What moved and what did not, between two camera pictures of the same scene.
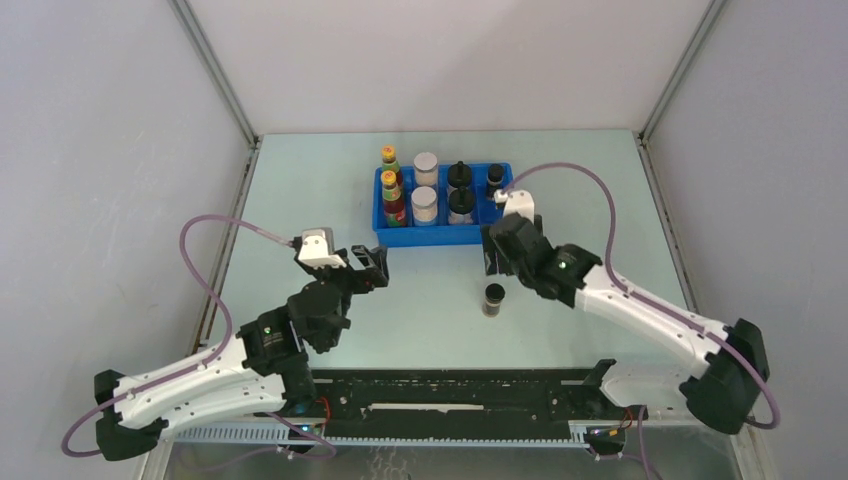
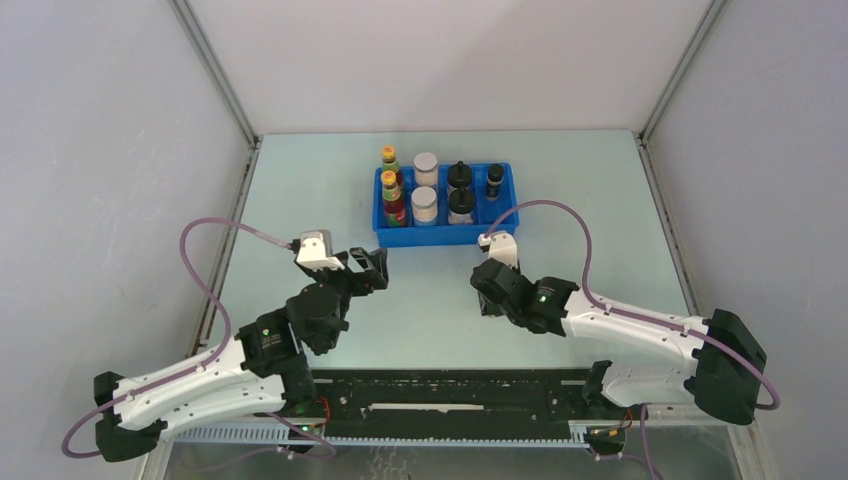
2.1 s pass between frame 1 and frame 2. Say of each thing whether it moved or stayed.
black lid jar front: stayed
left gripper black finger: stayed
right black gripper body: moved
